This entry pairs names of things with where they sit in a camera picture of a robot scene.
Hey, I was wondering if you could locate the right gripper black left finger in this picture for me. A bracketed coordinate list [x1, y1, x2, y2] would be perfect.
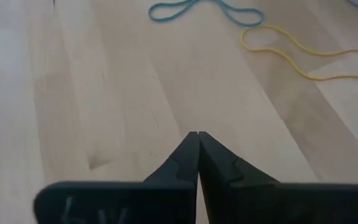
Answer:
[32, 131, 200, 224]

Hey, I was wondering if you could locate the teal rubber band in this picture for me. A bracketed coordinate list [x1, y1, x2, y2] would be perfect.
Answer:
[147, 0, 265, 27]

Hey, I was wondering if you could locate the yellow rubber band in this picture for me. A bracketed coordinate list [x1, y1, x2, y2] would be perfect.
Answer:
[239, 24, 358, 83]

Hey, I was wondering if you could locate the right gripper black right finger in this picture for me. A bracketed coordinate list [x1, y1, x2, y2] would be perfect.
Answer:
[198, 131, 358, 224]

